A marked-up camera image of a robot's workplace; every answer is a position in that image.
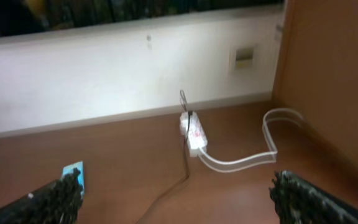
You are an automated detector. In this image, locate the black USB charging cable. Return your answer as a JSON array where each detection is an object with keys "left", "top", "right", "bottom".
[{"left": 135, "top": 89, "right": 194, "bottom": 224}]

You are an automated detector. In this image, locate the white power strip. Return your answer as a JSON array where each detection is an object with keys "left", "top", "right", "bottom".
[{"left": 180, "top": 112, "right": 208, "bottom": 157}]

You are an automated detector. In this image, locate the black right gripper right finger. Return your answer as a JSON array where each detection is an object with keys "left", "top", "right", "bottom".
[{"left": 269, "top": 170, "right": 358, "bottom": 224}]

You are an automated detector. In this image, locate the white power strip cord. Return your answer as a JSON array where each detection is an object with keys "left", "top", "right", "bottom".
[{"left": 197, "top": 108, "right": 305, "bottom": 174}]

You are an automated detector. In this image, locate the white wall socket plate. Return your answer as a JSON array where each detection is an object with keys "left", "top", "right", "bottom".
[{"left": 229, "top": 44, "right": 258, "bottom": 72}]

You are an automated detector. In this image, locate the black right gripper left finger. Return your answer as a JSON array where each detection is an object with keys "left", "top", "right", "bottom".
[{"left": 0, "top": 174, "right": 83, "bottom": 224}]

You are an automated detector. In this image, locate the blue Galaxy S25 smartphone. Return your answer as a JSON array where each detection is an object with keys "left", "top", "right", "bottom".
[{"left": 62, "top": 161, "right": 85, "bottom": 198}]

